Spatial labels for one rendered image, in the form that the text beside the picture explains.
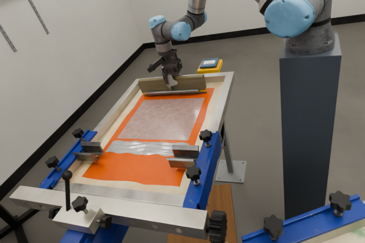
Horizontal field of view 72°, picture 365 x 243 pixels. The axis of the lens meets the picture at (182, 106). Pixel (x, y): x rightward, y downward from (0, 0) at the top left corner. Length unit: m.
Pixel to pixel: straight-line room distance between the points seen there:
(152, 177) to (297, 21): 0.66
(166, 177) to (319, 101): 0.60
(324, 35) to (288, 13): 0.23
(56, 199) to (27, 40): 2.49
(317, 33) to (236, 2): 3.53
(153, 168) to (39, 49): 2.58
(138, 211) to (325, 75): 0.72
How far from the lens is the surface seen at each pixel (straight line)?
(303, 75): 0.96
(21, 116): 3.11
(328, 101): 1.01
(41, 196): 0.98
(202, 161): 0.85
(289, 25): 0.77
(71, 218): 0.79
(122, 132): 1.20
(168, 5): 4.68
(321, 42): 0.93
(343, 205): 0.68
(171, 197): 0.80
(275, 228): 0.63
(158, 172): 0.93
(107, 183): 1.00
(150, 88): 1.34
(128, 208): 0.77
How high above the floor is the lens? 1.61
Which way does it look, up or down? 33 degrees down
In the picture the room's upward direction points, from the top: 16 degrees counter-clockwise
